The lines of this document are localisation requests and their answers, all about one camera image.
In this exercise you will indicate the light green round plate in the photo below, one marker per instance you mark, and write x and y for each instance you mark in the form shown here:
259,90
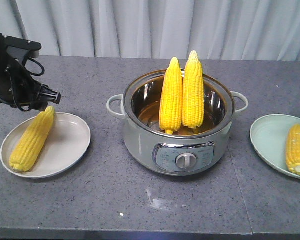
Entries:
268,135

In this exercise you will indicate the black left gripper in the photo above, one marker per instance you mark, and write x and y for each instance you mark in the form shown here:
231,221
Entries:
17,87

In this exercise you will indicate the yellow corn cob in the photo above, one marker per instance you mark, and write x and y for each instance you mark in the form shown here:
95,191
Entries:
171,102
193,93
28,149
292,150

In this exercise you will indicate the pale green electric cooking pot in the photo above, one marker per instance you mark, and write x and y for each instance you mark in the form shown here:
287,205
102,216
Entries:
187,151

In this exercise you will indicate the beige round plate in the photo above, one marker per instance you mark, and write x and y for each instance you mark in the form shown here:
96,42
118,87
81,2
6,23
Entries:
68,141

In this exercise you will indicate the grey pleated curtain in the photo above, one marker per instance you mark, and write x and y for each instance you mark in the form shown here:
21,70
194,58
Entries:
158,29

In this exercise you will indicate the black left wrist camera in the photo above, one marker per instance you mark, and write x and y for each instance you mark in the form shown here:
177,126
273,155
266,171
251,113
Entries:
22,49

